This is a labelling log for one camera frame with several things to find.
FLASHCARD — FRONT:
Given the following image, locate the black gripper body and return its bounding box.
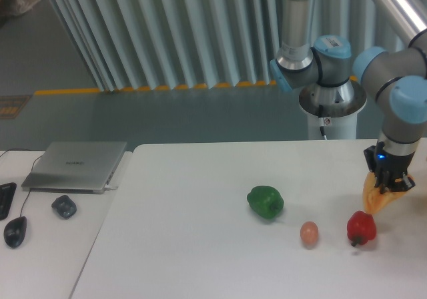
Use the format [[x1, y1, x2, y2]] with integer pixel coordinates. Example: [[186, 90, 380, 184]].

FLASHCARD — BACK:
[[364, 141, 414, 183]]

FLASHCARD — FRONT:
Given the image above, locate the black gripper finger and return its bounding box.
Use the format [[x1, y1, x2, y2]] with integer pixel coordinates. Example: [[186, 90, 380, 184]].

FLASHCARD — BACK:
[[374, 176, 389, 194], [392, 174, 416, 192]]

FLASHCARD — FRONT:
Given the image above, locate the triangular orange bread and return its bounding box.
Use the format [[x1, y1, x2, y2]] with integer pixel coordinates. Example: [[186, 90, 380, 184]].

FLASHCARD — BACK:
[[362, 172, 408, 215]]

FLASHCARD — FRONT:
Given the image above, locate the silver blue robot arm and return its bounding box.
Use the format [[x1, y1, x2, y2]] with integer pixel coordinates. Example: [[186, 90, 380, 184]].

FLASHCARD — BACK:
[[270, 0, 426, 194]]

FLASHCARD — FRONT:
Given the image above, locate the red bell pepper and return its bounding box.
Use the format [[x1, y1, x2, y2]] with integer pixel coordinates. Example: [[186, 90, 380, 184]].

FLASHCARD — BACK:
[[346, 211, 377, 247]]

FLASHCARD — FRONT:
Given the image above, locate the brown egg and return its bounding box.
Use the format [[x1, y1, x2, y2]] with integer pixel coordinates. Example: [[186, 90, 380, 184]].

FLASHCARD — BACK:
[[300, 221, 319, 246]]

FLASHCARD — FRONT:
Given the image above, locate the green bell pepper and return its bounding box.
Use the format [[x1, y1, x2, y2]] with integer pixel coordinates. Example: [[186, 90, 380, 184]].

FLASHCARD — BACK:
[[246, 186, 284, 220]]

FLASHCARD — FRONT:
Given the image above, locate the grey corrugated partition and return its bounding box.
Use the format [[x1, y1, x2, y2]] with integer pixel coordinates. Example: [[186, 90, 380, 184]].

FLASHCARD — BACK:
[[50, 0, 426, 91]]

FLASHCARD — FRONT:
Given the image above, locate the silver closed laptop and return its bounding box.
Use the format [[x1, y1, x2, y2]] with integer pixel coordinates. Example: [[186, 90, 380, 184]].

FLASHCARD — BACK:
[[21, 141, 127, 194]]

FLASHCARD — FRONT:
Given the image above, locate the dark grey earbuds case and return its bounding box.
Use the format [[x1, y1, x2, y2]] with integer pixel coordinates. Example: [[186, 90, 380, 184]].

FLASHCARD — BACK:
[[51, 195, 77, 220]]

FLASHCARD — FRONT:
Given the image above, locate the black computer mouse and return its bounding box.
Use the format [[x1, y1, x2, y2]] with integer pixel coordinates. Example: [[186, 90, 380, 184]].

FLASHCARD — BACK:
[[3, 216, 27, 249]]

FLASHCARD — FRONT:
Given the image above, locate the black keyboard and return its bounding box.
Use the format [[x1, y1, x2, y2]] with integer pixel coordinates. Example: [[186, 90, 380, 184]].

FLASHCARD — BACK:
[[0, 182, 17, 220]]

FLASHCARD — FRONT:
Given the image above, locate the black mouse cable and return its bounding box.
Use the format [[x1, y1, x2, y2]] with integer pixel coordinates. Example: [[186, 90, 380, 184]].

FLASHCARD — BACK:
[[0, 147, 46, 218]]

